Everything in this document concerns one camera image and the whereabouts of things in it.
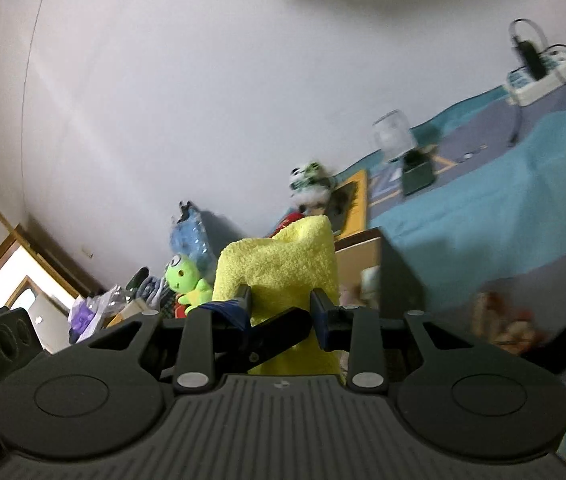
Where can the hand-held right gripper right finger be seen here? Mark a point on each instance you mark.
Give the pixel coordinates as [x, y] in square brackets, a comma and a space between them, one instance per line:
[322, 312]

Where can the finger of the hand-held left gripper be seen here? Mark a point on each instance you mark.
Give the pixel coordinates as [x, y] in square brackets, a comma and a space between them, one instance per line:
[275, 335]

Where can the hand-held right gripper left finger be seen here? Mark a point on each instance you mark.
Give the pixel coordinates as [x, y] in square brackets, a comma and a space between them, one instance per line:
[228, 310]

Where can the yellow towel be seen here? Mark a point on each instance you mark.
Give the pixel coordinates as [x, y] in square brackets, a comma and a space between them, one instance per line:
[283, 265]

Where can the brown cardboard box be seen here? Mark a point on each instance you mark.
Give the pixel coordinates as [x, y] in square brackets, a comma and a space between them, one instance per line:
[368, 265]

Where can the green frog plush toy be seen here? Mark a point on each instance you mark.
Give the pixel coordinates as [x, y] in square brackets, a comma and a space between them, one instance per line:
[185, 280]

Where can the blue plush toy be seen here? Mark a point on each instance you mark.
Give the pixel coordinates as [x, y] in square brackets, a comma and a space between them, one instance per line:
[190, 232]

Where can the clear plastic bags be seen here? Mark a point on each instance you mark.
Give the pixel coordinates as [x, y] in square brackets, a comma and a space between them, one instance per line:
[95, 312]

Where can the yellow framed tablet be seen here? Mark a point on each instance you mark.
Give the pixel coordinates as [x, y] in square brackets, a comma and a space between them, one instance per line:
[350, 200]

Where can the panda plush toy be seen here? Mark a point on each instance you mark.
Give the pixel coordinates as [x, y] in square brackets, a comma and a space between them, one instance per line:
[310, 185]

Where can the red patterned scarf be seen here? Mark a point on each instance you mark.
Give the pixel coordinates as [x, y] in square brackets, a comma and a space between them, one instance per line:
[503, 322]

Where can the clear square mirror stand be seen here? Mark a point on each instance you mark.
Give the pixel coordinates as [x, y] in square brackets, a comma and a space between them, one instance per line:
[392, 135]

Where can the blue printed bedsheet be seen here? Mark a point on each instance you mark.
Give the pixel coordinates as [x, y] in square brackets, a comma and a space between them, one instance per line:
[488, 185]

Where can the black sock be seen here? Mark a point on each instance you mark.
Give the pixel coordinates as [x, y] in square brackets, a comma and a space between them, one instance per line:
[560, 345]

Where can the white power strip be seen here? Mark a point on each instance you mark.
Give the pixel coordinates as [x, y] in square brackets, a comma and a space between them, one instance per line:
[540, 80]

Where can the black charger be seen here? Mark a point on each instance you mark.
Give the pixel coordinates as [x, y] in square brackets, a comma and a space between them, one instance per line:
[530, 52]

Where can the wooden door frame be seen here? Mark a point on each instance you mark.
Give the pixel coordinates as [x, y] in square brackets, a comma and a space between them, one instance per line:
[18, 270]

